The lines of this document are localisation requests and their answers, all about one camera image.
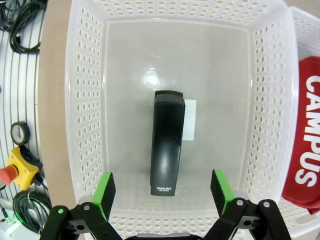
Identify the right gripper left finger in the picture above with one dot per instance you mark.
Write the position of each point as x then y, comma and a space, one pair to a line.
100, 200

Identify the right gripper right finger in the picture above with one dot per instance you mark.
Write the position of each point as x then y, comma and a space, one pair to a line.
225, 197

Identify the black stapler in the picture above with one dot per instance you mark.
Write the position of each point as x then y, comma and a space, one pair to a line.
166, 140

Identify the red CAMPUS pouch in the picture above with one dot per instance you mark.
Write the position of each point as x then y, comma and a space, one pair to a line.
307, 125

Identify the yellow emergency stop button box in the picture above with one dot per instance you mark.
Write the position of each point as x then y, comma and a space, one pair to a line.
25, 170

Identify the white power strip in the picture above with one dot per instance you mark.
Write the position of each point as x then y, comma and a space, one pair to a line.
8, 225

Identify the black electrical tape roll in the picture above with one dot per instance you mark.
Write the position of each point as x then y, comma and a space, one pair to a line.
25, 133

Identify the white perforated plastic basket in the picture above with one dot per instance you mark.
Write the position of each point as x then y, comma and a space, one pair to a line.
306, 32
175, 50

